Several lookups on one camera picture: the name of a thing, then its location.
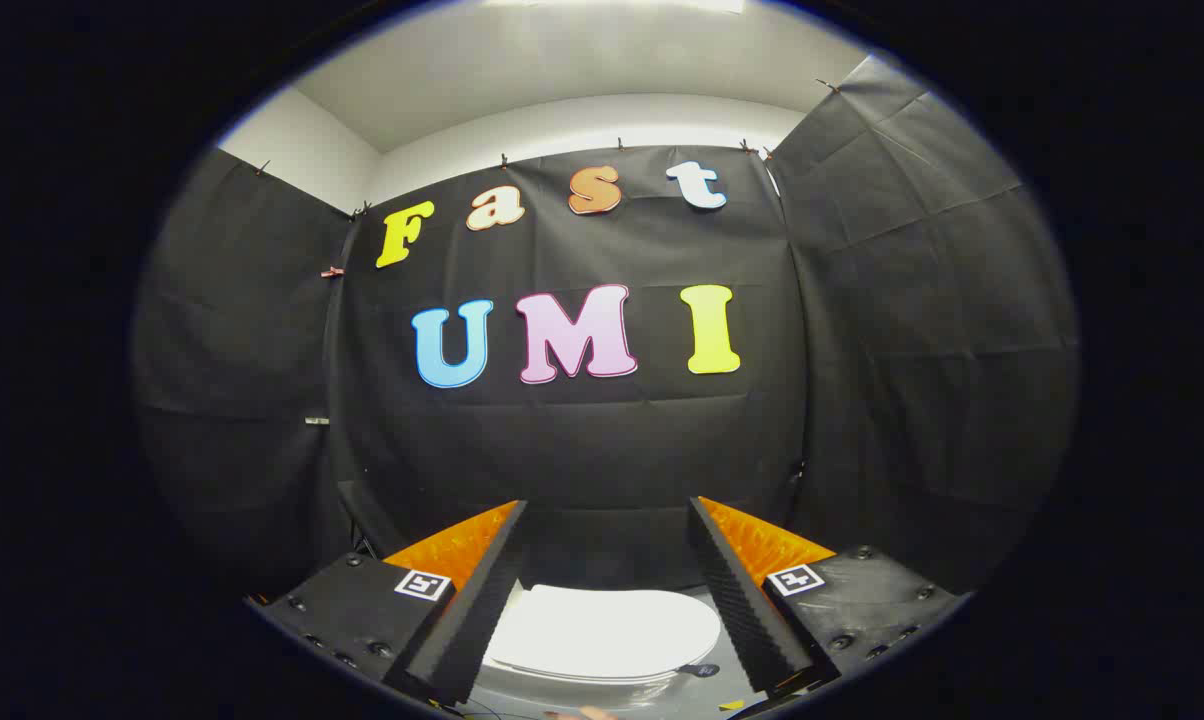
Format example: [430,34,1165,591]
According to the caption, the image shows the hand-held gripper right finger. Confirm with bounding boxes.
[689,496,964,695]

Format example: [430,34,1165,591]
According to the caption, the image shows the black backdrop cloth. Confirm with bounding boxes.
[132,55,1079,601]

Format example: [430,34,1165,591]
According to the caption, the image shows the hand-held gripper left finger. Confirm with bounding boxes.
[252,500,529,706]

